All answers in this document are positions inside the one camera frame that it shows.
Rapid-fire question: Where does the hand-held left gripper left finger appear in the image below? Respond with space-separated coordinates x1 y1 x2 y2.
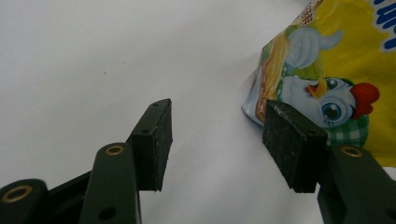
78 98 174 224

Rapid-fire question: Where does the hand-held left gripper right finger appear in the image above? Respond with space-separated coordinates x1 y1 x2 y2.
262 100 396 224

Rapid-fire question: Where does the yellow seasoning pouch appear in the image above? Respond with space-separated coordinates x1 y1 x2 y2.
241 0 396 168

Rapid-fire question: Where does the white table sheet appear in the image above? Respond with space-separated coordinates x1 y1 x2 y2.
0 0 396 224

